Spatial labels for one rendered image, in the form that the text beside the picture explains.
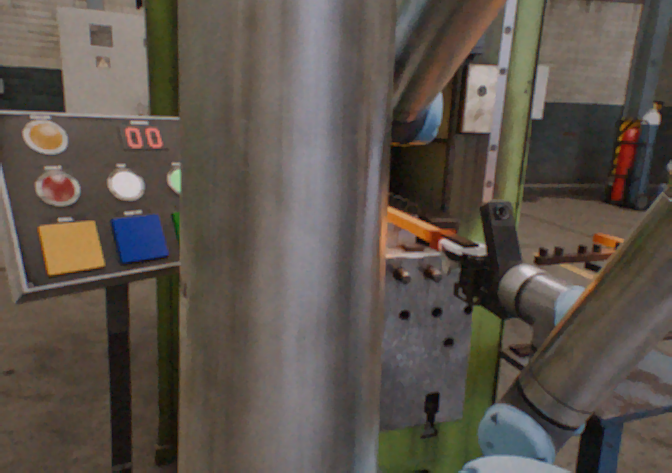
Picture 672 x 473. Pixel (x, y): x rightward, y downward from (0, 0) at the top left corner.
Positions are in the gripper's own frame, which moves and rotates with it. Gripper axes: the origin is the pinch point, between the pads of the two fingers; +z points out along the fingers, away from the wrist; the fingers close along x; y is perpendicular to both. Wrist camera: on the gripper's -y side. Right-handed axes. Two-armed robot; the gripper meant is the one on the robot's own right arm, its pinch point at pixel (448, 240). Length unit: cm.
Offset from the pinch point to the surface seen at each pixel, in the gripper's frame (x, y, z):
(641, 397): 46, 35, -4
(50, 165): -65, -12, 9
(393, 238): 1.8, 6.7, 27.7
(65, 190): -63, -8, 8
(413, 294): 5.0, 18.8, 21.8
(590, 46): 570, -130, 597
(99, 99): -118, -23, 563
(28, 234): -67, -3, 3
